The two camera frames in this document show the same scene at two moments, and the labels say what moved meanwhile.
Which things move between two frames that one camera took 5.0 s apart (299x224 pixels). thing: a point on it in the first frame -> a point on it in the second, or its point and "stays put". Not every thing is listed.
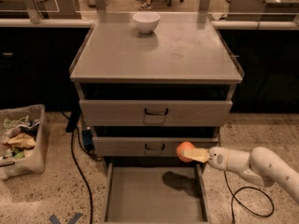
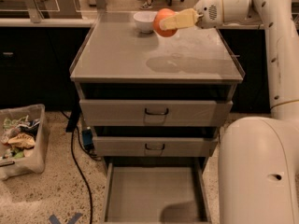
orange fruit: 186,145 -> 163,14
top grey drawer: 152,112 stays put
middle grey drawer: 147,147 stays put
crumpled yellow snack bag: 23,141 stays put
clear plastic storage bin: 22,140 stays put
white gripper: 217,160 -> 207,12
